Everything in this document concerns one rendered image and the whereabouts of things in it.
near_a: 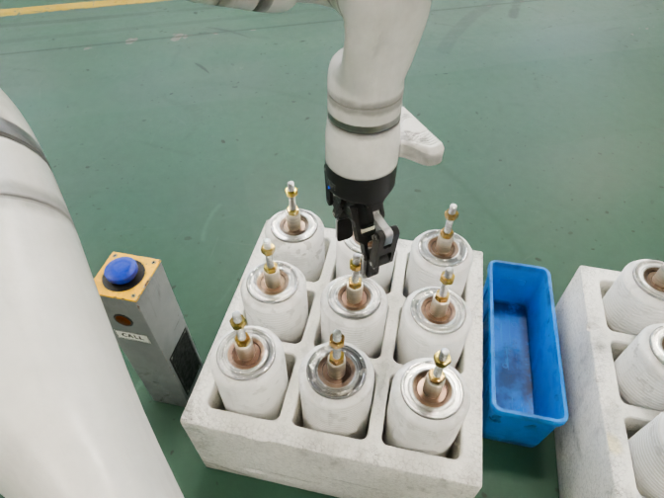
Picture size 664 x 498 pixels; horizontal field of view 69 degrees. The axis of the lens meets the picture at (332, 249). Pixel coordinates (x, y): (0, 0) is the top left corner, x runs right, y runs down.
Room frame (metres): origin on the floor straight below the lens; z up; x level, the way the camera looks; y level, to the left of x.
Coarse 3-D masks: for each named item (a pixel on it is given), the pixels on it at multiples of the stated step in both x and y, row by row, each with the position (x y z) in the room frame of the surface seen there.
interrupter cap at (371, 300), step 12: (348, 276) 0.44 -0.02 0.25; (360, 276) 0.44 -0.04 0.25; (336, 288) 0.42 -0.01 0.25; (372, 288) 0.42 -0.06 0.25; (336, 300) 0.39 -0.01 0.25; (372, 300) 0.39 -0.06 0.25; (336, 312) 0.37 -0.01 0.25; (348, 312) 0.37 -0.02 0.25; (360, 312) 0.37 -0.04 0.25; (372, 312) 0.37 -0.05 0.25
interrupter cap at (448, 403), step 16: (416, 368) 0.29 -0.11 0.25; (432, 368) 0.29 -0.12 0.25; (448, 368) 0.29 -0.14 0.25; (400, 384) 0.27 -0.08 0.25; (416, 384) 0.27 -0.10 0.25; (448, 384) 0.27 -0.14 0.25; (416, 400) 0.25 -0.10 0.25; (432, 400) 0.25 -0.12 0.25; (448, 400) 0.25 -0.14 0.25; (432, 416) 0.23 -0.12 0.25; (448, 416) 0.23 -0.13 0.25
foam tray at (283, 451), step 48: (480, 288) 0.47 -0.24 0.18; (384, 336) 0.38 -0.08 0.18; (480, 336) 0.38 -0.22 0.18; (384, 384) 0.31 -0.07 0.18; (480, 384) 0.31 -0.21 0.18; (192, 432) 0.25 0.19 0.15; (240, 432) 0.24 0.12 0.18; (288, 432) 0.24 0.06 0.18; (480, 432) 0.24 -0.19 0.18; (288, 480) 0.23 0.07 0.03; (336, 480) 0.21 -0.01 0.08; (384, 480) 0.20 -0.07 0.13; (432, 480) 0.18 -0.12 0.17; (480, 480) 0.18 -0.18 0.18
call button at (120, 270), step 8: (112, 264) 0.40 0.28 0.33; (120, 264) 0.40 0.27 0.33; (128, 264) 0.40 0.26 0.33; (136, 264) 0.40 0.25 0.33; (104, 272) 0.38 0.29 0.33; (112, 272) 0.38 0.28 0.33; (120, 272) 0.38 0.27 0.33; (128, 272) 0.38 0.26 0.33; (136, 272) 0.39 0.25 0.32; (112, 280) 0.37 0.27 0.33; (120, 280) 0.37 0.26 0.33; (128, 280) 0.38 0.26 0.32
